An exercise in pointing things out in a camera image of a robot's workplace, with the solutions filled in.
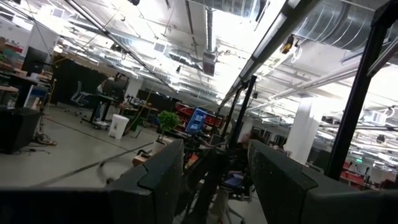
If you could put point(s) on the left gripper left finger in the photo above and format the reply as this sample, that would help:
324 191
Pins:
155 186

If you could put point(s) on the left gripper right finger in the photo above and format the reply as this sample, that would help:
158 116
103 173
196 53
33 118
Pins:
280 193

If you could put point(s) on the person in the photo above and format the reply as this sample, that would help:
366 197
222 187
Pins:
234 180
102 102

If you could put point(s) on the small green potted plant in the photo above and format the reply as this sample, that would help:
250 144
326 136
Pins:
168 119

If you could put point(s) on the white waste bin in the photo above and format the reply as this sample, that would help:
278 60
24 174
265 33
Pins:
118 126

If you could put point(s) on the blue plastic crate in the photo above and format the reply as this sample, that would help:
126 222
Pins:
196 121

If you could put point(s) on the red storage shelving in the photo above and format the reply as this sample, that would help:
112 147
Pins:
183 112

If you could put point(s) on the black computer monitor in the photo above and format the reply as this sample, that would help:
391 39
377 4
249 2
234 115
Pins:
115 88
34 60

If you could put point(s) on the grey office chair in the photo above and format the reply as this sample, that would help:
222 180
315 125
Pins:
79 96

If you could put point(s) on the black partition screen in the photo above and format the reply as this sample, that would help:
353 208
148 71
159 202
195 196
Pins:
71 81

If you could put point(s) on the black cabinet box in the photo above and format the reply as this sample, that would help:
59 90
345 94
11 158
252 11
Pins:
18 130

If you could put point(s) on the yellow black hanging device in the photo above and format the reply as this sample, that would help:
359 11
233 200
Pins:
287 44

